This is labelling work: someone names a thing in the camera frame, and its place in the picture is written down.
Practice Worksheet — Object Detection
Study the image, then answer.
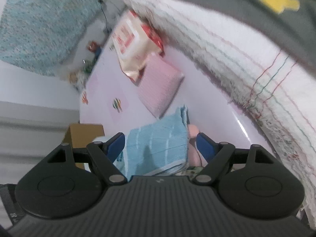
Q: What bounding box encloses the teal patterned curtain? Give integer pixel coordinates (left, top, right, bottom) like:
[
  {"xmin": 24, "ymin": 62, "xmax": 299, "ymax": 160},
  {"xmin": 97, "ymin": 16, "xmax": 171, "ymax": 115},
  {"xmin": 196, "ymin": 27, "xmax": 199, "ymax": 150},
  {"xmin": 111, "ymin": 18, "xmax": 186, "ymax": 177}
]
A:
[{"xmin": 1, "ymin": 0, "xmax": 100, "ymax": 76}]

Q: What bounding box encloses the pink wet wipes pack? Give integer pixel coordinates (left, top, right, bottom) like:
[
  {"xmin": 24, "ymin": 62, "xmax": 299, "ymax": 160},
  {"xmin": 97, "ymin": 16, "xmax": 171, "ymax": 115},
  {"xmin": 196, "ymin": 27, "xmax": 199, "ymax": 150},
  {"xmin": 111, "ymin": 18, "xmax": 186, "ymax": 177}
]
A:
[{"xmin": 112, "ymin": 10, "xmax": 164, "ymax": 82}]

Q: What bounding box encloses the blue towel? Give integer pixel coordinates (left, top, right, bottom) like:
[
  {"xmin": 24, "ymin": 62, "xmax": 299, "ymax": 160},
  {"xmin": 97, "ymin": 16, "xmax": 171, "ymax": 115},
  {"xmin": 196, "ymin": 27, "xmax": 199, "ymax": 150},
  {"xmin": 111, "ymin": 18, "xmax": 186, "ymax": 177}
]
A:
[{"xmin": 114, "ymin": 105, "xmax": 189, "ymax": 179}]

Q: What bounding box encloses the pink balloon play mat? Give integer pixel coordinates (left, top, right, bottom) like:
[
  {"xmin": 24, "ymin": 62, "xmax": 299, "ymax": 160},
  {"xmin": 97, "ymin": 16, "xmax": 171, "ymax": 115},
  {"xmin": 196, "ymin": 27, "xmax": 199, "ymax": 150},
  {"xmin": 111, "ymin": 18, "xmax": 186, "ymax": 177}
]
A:
[{"xmin": 79, "ymin": 14, "xmax": 280, "ymax": 158}]

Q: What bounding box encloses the pink knitted cloth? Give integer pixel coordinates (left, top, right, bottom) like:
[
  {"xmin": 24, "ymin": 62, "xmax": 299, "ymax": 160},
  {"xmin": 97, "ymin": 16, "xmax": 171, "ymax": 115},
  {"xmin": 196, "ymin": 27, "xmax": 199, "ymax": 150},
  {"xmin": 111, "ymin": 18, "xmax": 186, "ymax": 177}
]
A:
[{"xmin": 137, "ymin": 54, "xmax": 184, "ymax": 118}]

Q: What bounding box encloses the brown cardboard box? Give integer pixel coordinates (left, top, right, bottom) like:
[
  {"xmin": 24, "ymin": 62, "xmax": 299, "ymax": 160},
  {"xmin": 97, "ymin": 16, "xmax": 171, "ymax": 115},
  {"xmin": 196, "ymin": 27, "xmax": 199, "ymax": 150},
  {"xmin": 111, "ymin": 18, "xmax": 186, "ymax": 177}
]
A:
[{"xmin": 64, "ymin": 123, "xmax": 105, "ymax": 170}]

